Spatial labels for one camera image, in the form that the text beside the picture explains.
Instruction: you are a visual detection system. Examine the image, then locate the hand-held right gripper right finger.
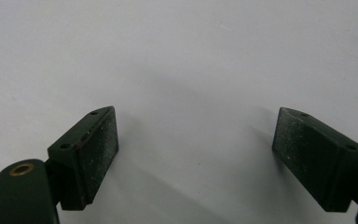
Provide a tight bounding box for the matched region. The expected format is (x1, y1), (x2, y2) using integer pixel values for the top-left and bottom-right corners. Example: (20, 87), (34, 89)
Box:
(271, 106), (358, 214)

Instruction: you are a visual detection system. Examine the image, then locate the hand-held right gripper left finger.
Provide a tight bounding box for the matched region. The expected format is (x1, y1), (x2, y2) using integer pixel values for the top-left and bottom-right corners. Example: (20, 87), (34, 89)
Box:
(47, 105), (120, 212)

